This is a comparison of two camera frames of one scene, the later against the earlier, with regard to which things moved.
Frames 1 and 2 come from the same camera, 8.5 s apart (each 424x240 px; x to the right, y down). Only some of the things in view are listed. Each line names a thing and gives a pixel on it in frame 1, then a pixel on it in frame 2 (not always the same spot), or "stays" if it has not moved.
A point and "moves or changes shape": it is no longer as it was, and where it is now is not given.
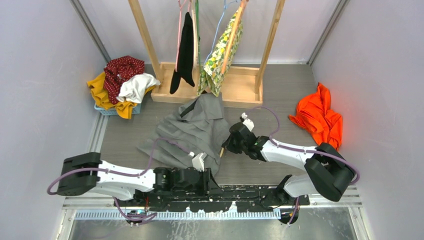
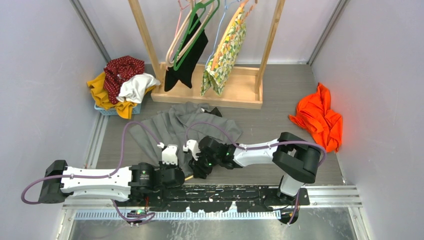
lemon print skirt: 211,78 moves or changes shape
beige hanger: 195,34 → 179,32
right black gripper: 228,145 → 199,171
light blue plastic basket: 102,111 stays
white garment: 133,89 stays
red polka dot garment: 117,69 stays
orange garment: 314,114 stays
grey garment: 197,126 moves or changes shape
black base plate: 249,197 stays
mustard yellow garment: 123,109 stays
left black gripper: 209,186 → 162,166
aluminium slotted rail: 194,214 stays
